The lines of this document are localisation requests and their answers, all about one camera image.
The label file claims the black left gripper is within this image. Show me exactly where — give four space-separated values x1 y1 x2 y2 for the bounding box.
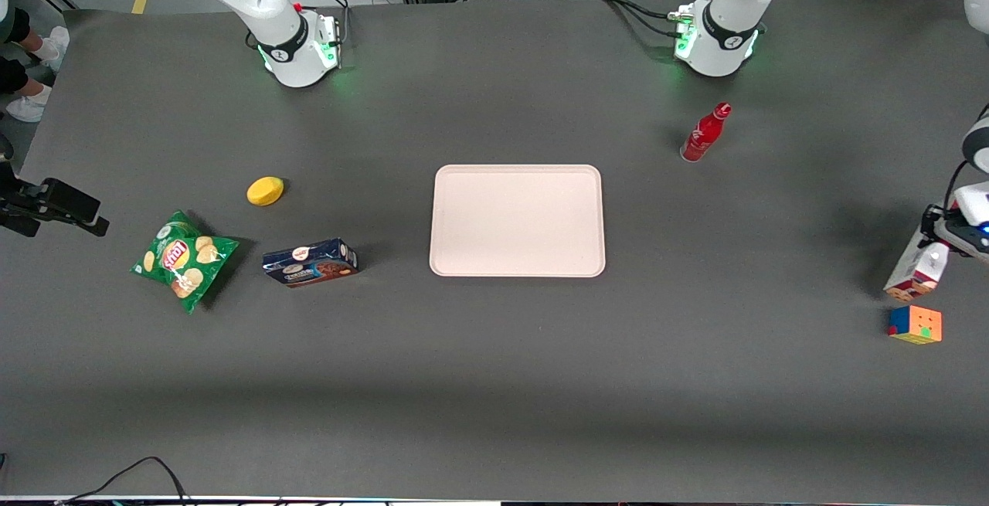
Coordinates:
919 206 989 264

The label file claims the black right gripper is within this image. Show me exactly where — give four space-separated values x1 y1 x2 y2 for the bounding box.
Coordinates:
0 135 110 238

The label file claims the red cookie box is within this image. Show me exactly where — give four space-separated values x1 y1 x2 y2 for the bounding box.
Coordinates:
883 226 950 304

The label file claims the dark blue cookie box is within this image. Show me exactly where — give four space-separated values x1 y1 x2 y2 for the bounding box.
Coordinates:
261 238 361 289

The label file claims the beige rectangular plastic tray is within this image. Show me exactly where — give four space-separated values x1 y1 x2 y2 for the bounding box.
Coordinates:
429 164 607 279

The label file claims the multicoloured puzzle cube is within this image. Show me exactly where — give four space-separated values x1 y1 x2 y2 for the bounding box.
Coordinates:
888 304 943 346

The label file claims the green potato chips bag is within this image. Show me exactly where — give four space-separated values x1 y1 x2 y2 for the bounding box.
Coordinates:
130 209 241 314

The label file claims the white sneaker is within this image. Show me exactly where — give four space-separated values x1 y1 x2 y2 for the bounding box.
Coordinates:
5 84 53 123
33 25 71 72

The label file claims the yellow lemon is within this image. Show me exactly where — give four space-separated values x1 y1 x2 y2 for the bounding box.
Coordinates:
246 176 285 207

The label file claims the red drink bottle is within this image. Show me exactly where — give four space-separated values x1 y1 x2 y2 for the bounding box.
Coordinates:
680 102 732 163

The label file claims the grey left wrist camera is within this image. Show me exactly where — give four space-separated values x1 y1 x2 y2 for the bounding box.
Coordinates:
953 181 989 233

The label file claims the thin black table-edge cable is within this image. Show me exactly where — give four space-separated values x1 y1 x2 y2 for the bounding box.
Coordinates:
56 456 191 506

